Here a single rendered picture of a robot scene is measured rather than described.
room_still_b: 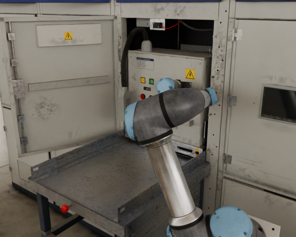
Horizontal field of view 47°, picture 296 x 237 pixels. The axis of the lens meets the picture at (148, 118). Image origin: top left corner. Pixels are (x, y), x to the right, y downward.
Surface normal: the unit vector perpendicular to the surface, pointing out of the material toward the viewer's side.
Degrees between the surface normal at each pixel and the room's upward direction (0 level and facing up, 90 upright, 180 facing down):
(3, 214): 0
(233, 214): 41
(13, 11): 90
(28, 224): 0
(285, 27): 90
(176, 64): 90
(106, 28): 90
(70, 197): 0
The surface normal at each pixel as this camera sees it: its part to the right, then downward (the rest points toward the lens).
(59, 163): 0.79, 0.19
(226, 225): -0.30, -0.53
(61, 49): 0.50, 0.27
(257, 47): -0.62, 0.25
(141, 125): -0.29, 0.23
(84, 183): 0.00, -0.95
